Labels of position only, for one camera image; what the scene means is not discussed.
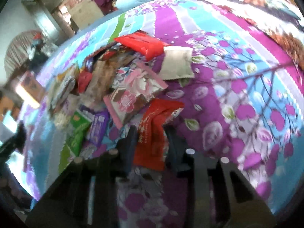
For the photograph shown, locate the pile of bags and clothes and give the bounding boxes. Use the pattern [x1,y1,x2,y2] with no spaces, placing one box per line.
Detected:
[28,32,60,70]

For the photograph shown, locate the white floral blanket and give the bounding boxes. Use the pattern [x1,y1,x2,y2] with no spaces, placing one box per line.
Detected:
[192,0,304,65]

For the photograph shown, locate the pink cake snack packet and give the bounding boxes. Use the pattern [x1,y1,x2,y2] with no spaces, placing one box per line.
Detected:
[103,87,155,129]

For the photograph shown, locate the arched striped floral cloth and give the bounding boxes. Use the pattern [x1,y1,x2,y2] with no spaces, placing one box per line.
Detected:
[4,30,41,77]

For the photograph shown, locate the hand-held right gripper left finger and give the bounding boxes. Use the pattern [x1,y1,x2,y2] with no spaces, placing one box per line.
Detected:
[26,125,139,228]

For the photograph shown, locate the green pea snack packet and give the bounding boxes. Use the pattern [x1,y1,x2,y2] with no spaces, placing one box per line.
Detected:
[64,111,92,156]

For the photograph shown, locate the clear brown cookie packet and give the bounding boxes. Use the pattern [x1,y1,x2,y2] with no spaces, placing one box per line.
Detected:
[90,59,120,98]

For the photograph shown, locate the purple floral bedsheet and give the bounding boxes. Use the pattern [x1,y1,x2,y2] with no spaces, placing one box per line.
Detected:
[21,0,304,228]

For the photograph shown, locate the large white green snack bag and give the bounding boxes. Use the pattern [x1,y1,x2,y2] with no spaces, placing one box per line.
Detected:
[51,68,79,110]

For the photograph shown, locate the pink floral snack packet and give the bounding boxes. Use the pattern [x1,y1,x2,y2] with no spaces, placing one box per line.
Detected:
[128,61,168,101]

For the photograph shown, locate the purple chocolate packet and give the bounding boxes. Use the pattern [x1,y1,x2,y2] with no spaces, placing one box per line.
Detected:
[80,104,110,148]

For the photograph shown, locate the white pillow snack packet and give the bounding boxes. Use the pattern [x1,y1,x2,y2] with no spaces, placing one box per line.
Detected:
[157,46,196,80]

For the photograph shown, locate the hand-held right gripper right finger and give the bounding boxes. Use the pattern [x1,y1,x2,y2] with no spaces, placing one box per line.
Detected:
[165,126,277,228]

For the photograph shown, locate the red triangular snack packet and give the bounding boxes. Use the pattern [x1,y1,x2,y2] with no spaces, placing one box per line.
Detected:
[77,71,93,93]

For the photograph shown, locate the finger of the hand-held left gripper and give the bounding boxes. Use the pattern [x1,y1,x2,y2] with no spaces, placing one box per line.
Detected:
[0,122,27,164]

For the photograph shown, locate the orange cardboard box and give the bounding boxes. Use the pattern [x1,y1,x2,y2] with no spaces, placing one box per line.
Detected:
[15,71,46,110]

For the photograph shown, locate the grey door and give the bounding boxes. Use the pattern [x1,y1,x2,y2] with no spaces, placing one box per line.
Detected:
[33,2,63,44]

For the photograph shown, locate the plain red snack packet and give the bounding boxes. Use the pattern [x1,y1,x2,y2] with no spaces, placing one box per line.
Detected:
[113,32,171,61]

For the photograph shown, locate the red packet white characters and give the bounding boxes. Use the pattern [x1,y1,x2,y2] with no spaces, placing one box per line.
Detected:
[132,98,185,172]

